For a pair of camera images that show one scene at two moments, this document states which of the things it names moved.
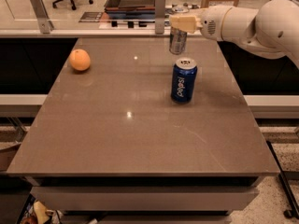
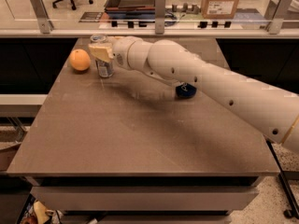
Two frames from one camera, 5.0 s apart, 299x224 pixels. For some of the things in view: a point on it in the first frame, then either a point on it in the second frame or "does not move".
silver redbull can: (177, 40) -> (106, 69)
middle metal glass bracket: (160, 11) does not move
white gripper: (211, 22) -> (121, 52)
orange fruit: (79, 60) does not move
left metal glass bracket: (40, 11) does not move
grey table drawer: (140, 198) does not move
